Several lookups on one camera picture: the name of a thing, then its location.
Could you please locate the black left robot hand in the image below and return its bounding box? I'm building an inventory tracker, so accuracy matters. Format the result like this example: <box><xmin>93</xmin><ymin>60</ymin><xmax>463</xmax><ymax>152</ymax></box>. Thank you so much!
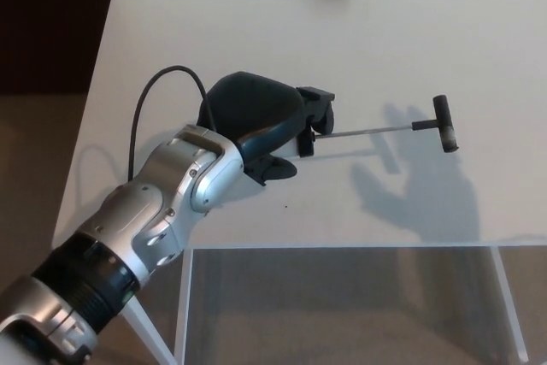
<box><xmin>197</xmin><ymin>70</ymin><xmax>337</xmax><ymax>187</ymax></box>

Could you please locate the white air pump black handle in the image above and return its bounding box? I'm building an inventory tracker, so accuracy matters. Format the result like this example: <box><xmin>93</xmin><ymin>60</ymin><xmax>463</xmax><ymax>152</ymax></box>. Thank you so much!
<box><xmin>273</xmin><ymin>95</ymin><xmax>459</xmax><ymax>160</ymax></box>

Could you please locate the dark brown panel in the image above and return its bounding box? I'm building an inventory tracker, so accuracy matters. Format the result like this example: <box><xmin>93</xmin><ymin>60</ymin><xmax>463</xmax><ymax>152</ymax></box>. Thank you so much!
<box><xmin>0</xmin><ymin>0</ymin><xmax>115</xmax><ymax>95</ymax></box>

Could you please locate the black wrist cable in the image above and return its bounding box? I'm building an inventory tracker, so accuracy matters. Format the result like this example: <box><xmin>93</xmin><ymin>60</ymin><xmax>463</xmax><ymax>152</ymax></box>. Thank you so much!
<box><xmin>127</xmin><ymin>65</ymin><xmax>217</xmax><ymax>182</ymax></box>

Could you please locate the white desk leg frame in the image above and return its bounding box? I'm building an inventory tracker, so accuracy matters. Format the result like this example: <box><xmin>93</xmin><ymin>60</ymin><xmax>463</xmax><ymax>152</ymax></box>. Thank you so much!
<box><xmin>489</xmin><ymin>245</ymin><xmax>531</xmax><ymax>362</ymax></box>
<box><xmin>121</xmin><ymin>247</ymin><xmax>196</xmax><ymax>365</ymax></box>

